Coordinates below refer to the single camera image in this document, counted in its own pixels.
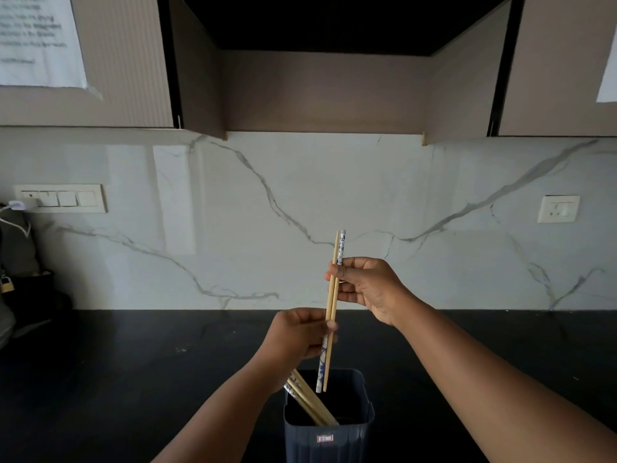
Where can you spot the dark blue ribbed container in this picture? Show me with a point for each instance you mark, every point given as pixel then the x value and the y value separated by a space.
pixel 332 443

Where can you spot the plain wooden chopstick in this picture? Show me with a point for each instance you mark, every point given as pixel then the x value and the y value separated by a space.
pixel 308 402
pixel 335 250
pixel 315 397

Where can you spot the brown recessed cabinet hood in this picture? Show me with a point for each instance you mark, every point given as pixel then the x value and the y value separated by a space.
pixel 328 91

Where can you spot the white paper sheet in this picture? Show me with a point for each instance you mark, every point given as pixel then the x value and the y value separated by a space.
pixel 608 79

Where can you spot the beige ribbed cabinet door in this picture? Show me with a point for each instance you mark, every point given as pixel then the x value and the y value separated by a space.
pixel 125 81

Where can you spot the person's right hand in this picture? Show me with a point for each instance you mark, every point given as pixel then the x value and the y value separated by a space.
pixel 381 291

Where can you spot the person's right forearm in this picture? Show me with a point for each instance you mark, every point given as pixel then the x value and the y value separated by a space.
pixel 482 380

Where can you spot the person's left forearm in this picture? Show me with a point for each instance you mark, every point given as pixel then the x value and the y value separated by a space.
pixel 217 419

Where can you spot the person's left hand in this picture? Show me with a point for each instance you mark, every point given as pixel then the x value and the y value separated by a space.
pixel 284 339

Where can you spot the person's left thumb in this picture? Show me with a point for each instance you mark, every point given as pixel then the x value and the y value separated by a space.
pixel 320 325

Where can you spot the beige smooth cabinet door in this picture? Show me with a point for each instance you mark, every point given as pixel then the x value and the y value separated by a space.
pixel 554 67

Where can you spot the white printed paper notice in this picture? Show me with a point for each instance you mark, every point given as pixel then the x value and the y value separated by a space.
pixel 38 43

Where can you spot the white wall socket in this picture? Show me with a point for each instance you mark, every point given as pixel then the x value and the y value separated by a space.
pixel 558 209

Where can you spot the dark bag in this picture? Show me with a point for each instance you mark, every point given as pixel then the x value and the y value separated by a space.
pixel 24 298

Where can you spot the person's right thumb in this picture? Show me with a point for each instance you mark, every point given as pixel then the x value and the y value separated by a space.
pixel 347 273

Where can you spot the white charger plug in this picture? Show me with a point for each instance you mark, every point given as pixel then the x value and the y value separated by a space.
pixel 23 204

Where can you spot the brass padlock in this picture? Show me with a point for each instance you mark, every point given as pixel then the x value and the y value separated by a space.
pixel 6 284

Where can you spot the white switch panel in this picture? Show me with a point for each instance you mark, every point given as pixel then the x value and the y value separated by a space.
pixel 72 198

